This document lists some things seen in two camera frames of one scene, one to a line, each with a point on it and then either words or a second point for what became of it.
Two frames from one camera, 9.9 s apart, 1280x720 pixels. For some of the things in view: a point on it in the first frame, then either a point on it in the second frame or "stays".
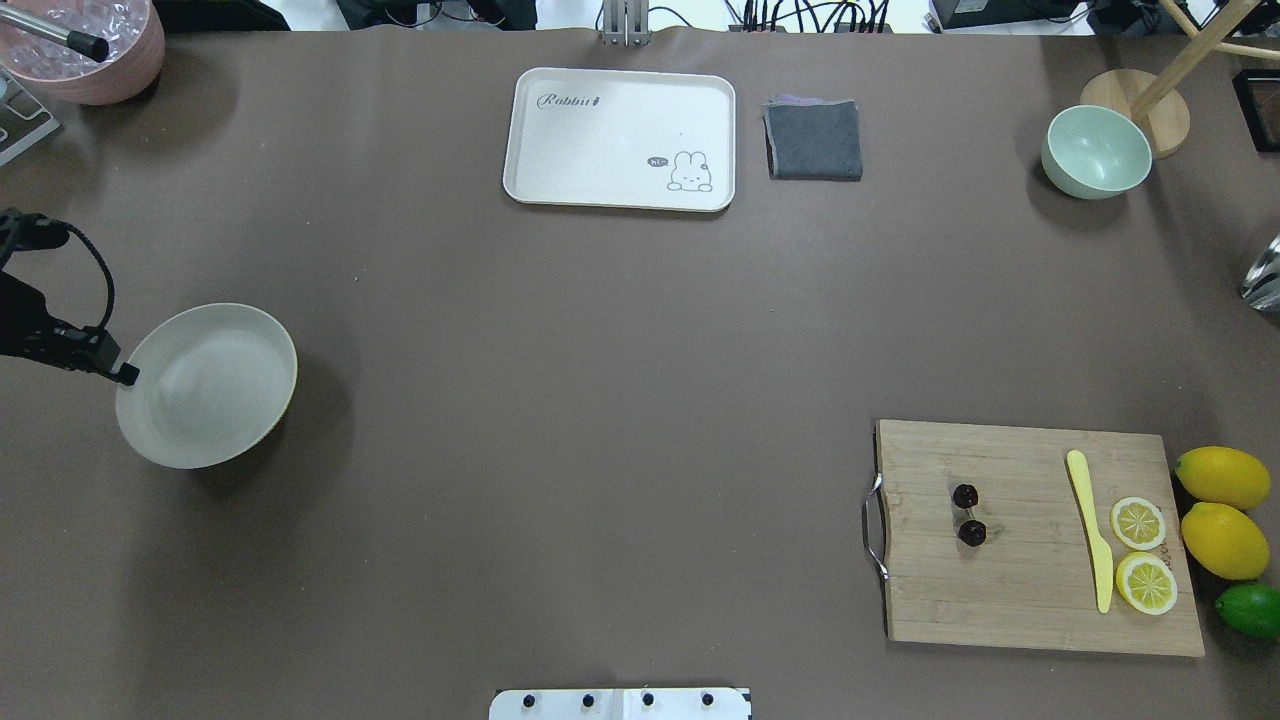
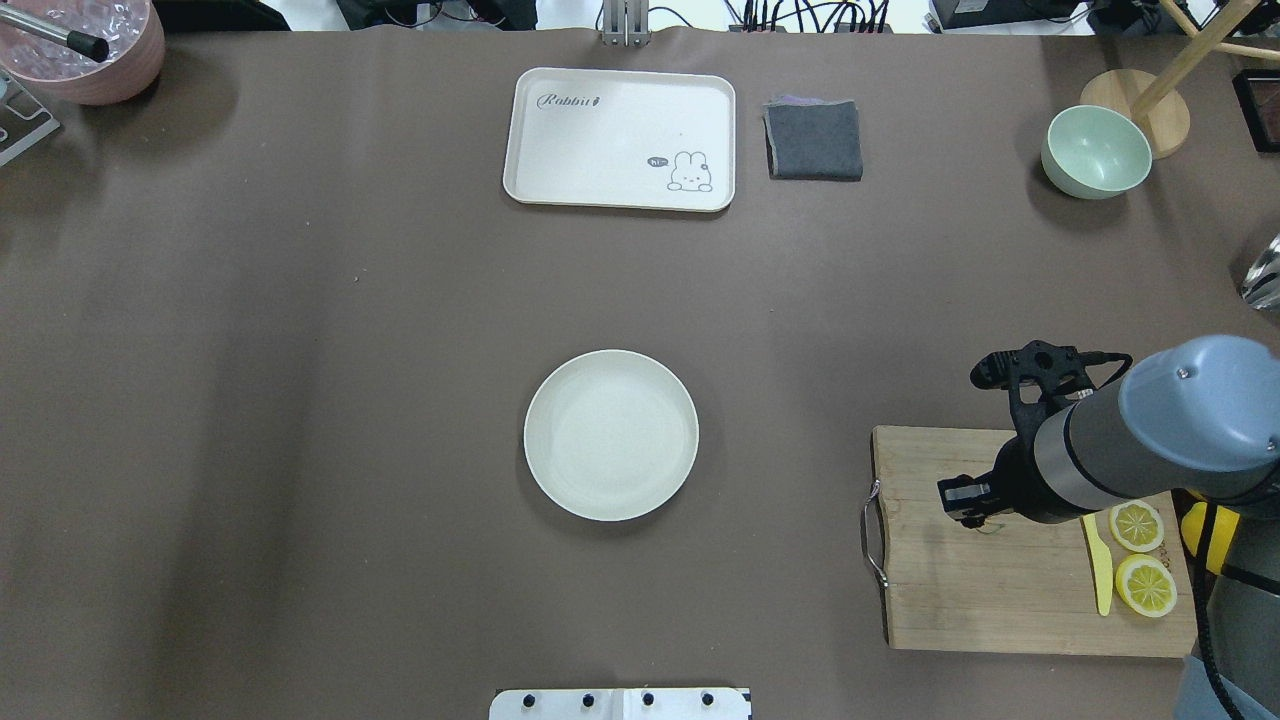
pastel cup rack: (23, 120) stays
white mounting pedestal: (621, 704) stays
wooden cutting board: (1033, 581) stays
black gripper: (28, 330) → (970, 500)
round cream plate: (215, 384) → (611, 435)
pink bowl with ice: (132, 28) stays
